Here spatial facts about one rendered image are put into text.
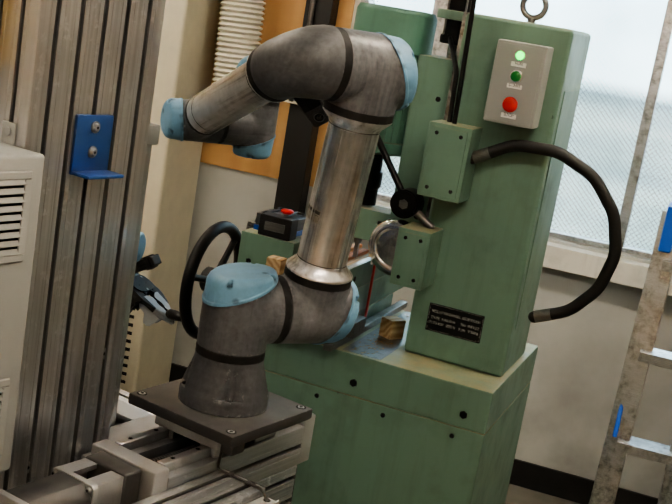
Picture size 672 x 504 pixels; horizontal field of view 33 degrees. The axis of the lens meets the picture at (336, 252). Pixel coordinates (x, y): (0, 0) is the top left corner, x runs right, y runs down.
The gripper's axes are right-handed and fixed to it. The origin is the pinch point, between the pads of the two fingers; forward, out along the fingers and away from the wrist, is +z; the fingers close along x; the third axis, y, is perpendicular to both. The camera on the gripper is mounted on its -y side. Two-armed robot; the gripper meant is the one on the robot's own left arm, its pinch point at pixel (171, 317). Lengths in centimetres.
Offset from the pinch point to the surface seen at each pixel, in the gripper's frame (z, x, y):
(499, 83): 25, 10, -94
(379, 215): 22, -3, -53
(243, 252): 3.7, -0.4, -25.0
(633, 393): 93, -68, -44
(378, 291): 31.2, -13.9, -35.7
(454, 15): 7, -3, -96
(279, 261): 13.4, 7.8, -33.2
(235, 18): -78, -116, -31
